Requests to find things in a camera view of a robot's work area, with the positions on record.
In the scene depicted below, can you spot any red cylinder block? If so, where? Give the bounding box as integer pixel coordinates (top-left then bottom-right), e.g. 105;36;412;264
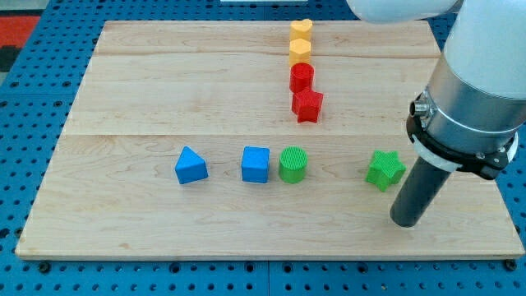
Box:
289;62;315;93

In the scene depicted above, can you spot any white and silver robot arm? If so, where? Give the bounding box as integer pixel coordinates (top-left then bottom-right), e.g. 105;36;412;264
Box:
347;0;525;179

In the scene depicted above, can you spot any blue cube block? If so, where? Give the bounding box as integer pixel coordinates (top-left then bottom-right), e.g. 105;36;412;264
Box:
241;146;270;183

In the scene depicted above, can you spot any green cylinder block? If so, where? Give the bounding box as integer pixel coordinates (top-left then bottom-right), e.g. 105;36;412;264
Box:
279;146;308;183

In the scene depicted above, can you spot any red star block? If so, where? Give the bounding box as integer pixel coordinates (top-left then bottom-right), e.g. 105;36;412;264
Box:
292;88;324;123

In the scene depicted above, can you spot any blue triangle block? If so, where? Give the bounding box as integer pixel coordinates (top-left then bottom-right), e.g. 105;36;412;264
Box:
174;146;208;184

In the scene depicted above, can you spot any light wooden board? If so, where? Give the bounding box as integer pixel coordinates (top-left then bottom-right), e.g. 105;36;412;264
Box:
16;21;524;261

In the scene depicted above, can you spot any yellow hexagon block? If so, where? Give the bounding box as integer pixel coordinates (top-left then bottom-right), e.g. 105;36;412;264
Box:
289;39;311;67

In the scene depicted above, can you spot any green star block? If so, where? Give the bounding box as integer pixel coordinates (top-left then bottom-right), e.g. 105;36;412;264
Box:
365;150;406;192

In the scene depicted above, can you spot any yellow heart block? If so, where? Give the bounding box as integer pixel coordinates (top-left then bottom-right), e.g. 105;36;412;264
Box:
289;19;313;41

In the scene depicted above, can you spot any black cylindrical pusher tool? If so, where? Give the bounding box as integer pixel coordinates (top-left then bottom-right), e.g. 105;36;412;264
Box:
390;157;451;228

